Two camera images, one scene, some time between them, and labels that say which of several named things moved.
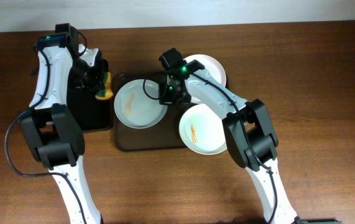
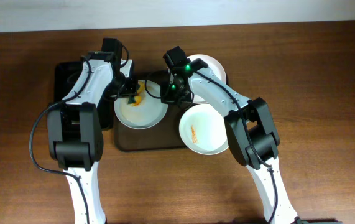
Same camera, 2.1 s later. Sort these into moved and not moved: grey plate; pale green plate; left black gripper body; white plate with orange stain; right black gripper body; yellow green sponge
Moved: left black gripper body; yellow green sponge
Not moved: grey plate; white plate with orange stain; right black gripper body; pale green plate
